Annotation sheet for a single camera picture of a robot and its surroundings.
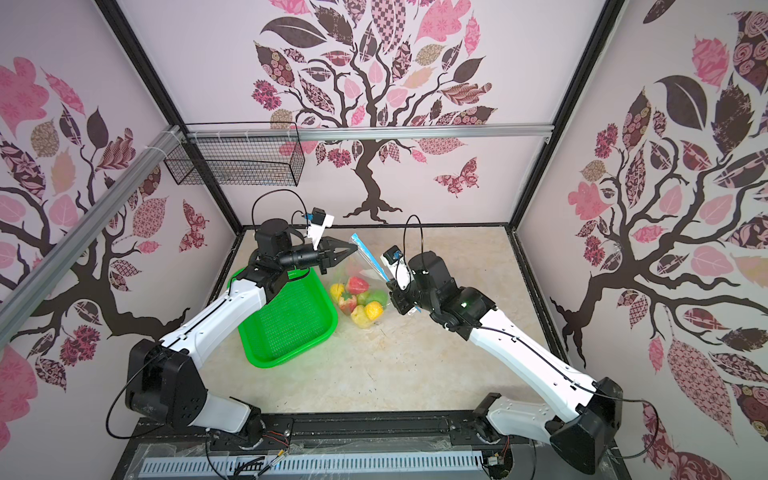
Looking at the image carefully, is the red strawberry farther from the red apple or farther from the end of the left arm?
the end of the left arm

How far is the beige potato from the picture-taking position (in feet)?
2.79

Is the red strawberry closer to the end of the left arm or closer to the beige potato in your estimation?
the beige potato

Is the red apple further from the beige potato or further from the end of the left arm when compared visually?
the end of the left arm

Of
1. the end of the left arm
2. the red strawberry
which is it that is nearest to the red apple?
the red strawberry

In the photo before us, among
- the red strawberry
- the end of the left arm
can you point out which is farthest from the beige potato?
the end of the left arm
